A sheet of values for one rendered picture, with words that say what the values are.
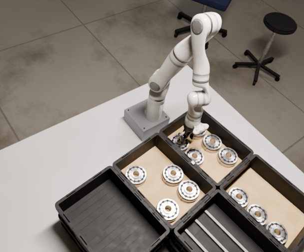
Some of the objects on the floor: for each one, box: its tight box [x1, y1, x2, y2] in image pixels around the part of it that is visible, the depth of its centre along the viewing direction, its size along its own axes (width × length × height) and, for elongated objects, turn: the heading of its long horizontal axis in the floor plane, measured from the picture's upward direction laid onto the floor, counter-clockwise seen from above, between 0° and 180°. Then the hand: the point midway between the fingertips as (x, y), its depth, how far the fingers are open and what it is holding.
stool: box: [232, 12, 297, 86], centre depth 313 cm, size 51×49×61 cm
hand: (187, 139), depth 161 cm, fingers open, 5 cm apart
